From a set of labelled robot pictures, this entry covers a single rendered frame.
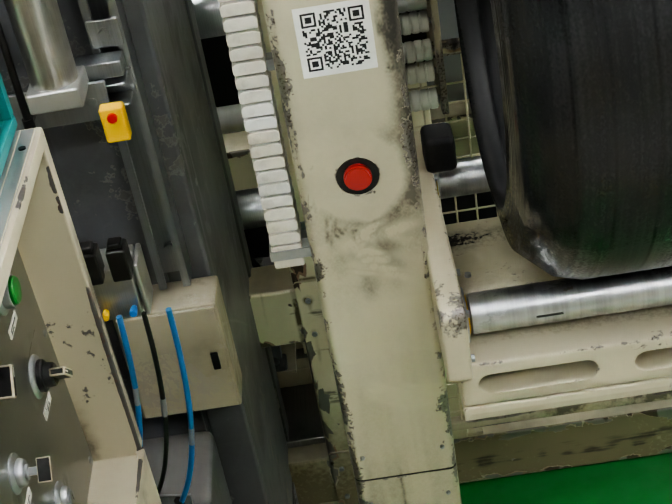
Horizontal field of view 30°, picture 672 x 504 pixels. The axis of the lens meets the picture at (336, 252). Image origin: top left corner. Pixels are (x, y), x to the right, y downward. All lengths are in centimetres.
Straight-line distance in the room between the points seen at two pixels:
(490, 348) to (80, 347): 45
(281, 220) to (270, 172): 6
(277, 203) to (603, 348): 38
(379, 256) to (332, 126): 17
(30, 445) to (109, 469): 21
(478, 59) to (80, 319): 62
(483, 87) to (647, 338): 37
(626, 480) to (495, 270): 92
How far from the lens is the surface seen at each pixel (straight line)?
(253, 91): 128
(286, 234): 137
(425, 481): 161
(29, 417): 110
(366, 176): 132
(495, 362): 136
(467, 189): 159
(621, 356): 139
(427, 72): 173
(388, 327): 144
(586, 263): 125
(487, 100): 153
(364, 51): 125
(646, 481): 244
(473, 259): 162
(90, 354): 121
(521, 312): 135
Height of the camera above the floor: 174
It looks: 34 degrees down
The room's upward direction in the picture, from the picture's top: 10 degrees counter-clockwise
